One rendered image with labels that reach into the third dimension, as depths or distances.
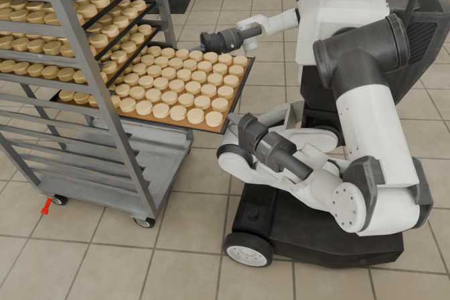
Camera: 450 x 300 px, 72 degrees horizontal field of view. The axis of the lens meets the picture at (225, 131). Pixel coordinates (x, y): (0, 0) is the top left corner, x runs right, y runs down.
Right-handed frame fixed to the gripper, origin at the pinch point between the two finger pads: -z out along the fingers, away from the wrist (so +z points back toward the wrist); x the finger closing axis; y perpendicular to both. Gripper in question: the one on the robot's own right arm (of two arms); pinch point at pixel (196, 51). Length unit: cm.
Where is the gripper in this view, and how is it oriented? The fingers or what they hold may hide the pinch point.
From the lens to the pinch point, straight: 123.8
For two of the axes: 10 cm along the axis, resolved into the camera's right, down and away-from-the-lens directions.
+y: 4.8, 6.1, -6.3
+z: 8.8, -3.7, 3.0
